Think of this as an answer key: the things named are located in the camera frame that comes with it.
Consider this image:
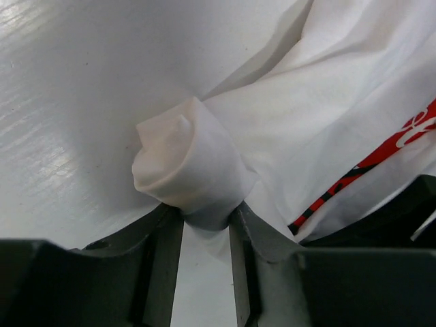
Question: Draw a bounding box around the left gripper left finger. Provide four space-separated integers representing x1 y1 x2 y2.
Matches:
69 205 183 326

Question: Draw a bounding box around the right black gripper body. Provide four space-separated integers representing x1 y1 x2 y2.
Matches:
303 174 435 247

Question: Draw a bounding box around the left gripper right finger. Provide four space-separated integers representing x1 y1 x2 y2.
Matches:
229 202 303 326

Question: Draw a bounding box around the white printed t-shirt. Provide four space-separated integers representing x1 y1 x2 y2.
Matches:
132 1 435 253

